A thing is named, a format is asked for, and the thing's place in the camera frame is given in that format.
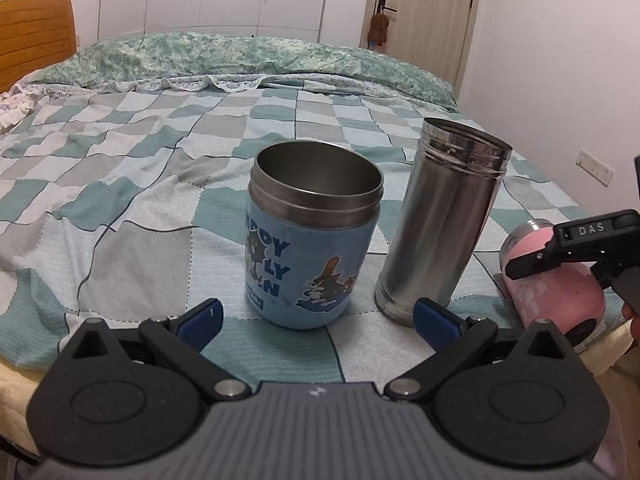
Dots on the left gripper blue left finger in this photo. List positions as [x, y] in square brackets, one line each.
[177, 344]

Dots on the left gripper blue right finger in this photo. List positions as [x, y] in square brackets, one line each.
[458, 343]

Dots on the pink steel cup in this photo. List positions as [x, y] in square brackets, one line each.
[569, 295]

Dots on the blue cartoon steel cup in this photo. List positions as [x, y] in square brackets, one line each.
[311, 212]

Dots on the tall stainless steel flask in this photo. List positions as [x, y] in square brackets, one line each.
[454, 180]

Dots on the green floral quilt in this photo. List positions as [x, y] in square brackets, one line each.
[191, 60]

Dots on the floral pillow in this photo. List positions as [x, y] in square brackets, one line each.
[15, 105]

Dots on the beige wooden door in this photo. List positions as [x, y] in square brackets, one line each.
[434, 35]

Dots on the brown plush toy on door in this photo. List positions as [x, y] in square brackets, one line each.
[378, 29]

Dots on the orange wooden headboard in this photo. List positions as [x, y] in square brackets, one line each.
[34, 34]

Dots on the white wall socket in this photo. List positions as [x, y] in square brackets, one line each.
[597, 170]

